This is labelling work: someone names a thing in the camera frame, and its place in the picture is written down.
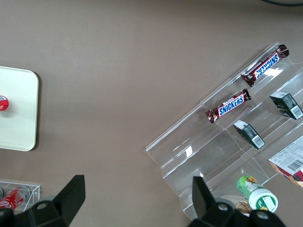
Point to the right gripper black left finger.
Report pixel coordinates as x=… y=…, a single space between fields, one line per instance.
x=64 y=205

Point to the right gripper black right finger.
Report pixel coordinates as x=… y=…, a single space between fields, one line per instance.
x=206 y=208

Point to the light wicker basket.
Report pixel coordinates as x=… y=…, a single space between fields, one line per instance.
x=241 y=205

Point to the cream plastic tray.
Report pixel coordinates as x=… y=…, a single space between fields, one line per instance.
x=19 y=130

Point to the clear acrylic bottle rack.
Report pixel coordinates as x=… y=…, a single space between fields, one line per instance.
x=33 y=201

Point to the red cola bottle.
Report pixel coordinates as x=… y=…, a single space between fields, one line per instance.
x=14 y=198

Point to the green white-capped bottle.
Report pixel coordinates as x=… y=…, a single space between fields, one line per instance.
x=258 y=194

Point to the clear acrylic stepped stand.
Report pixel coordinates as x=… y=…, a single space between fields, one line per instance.
x=189 y=153

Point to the small black carton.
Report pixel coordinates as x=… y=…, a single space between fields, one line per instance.
x=285 y=105
x=248 y=133

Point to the red white barcode box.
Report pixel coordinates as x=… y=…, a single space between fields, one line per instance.
x=288 y=163

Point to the Snickers chocolate bar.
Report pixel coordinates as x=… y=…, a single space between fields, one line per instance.
x=266 y=65
x=228 y=106

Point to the red white yoghurt cup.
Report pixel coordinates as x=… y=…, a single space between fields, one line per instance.
x=3 y=104

